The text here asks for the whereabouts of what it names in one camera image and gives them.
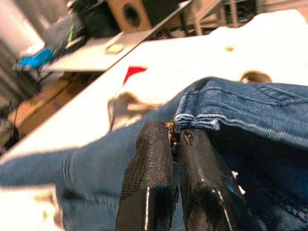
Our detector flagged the wooden speaker box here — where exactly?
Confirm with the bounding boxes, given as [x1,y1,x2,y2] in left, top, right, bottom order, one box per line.
[106,0,153,33]

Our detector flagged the bright blue object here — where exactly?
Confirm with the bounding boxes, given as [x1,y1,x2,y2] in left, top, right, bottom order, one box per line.
[17,46,54,70]

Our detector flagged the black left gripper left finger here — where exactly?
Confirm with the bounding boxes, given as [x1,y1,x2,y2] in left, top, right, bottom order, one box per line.
[115,121,179,231]

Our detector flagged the white cloth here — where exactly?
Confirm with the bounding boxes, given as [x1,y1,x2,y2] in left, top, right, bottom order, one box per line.
[106,9,308,132]

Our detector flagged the blue denim jeans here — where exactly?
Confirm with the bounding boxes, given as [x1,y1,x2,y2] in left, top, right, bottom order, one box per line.
[0,76,308,231]

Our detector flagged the white desk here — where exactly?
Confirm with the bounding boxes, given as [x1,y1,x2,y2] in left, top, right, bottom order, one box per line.
[41,0,193,73]

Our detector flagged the red cloth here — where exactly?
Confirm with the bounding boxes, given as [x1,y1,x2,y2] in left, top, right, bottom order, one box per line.
[123,65,148,85]

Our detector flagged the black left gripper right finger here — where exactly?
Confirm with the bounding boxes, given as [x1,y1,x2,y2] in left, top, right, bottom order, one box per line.
[177,129,256,231]

